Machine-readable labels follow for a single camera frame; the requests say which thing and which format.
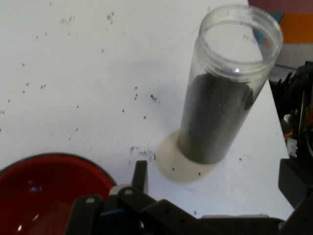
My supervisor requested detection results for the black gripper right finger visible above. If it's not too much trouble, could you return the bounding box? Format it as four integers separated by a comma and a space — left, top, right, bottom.
278, 158, 313, 235

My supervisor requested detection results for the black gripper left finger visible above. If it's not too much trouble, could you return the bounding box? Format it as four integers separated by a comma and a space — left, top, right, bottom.
66, 160, 205, 235

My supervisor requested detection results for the clear jar of black beads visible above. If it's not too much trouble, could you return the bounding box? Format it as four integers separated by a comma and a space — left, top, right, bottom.
178, 4, 284, 165

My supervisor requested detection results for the electronics box with connectors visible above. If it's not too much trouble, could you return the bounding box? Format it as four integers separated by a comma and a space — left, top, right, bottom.
268, 60, 313, 160

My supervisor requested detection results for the red bowl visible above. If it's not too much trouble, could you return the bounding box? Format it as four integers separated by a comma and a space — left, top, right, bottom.
0, 153, 118, 235

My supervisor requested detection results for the large orange foam block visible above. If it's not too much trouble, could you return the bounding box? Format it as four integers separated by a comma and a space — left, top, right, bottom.
280, 12, 313, 44

